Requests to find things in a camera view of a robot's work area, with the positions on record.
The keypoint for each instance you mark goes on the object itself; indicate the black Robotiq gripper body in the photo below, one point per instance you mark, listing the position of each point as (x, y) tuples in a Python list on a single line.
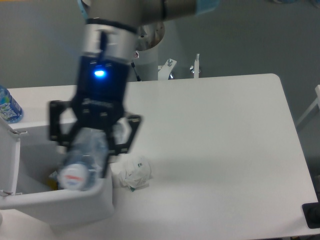
[(100, 90)]

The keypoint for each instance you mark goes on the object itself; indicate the clear crushed plastic bottle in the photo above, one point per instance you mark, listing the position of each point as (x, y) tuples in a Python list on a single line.
[(84, 162)]

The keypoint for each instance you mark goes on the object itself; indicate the white paper trash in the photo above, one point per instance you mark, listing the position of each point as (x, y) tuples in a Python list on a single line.
[(135, 173)]

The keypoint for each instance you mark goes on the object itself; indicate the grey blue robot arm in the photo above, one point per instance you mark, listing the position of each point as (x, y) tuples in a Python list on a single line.
[(110, 39)]

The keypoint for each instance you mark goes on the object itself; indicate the white plastic trash can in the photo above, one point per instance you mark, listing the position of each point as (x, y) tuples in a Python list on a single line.
[(27, 158)]

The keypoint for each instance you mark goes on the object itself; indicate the trash inside the can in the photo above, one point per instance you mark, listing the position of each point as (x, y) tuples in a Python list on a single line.
[(52, 181)]

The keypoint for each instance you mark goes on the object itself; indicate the blue labelled water bottle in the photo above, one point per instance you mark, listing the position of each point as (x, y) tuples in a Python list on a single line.
[(10, 110)]

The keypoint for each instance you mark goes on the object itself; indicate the black device at table edge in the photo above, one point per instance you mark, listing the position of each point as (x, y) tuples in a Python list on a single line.
[(311, 213)]

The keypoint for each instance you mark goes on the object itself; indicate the white pedestal base bracket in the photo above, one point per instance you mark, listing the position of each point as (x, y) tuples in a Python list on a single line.
[(167, 71)]

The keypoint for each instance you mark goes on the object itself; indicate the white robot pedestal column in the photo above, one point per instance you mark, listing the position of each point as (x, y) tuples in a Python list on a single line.
[(146, 57)]

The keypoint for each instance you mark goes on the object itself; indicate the white frame at right edge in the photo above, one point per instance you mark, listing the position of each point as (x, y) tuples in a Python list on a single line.
[(310, 112)]

